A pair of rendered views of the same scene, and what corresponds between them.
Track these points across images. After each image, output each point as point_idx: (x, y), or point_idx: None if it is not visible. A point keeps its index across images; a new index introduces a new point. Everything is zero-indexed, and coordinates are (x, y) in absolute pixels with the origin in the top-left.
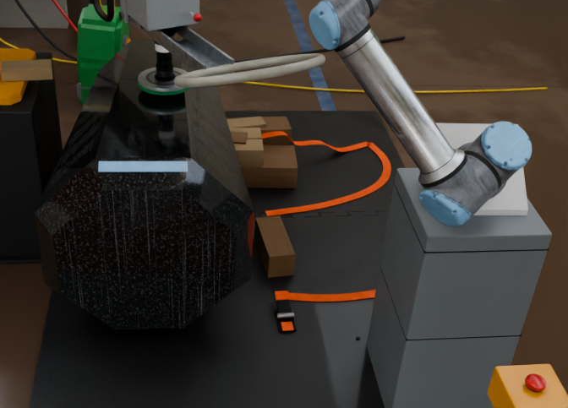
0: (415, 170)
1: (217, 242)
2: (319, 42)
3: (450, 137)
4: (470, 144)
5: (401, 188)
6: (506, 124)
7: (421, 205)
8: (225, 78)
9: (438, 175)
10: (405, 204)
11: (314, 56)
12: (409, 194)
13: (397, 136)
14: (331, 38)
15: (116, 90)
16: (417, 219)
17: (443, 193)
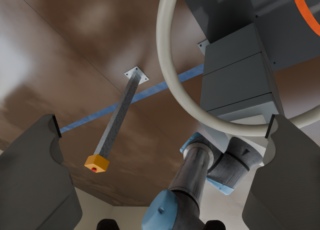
0: (272, 110)
1: None
2: (165, 190)
3: (262, 151)
4: (220, 170)
5: (250, 103)
6: (224, 193)
7: (226, 116)
8: (160, 65)
9: (184, 157)
10: (238, 103)
11: None
12: (237, 111)
13: (184, 159)
14: (147, 208)
15: None
16: (215, 114)
17: (183, 152)
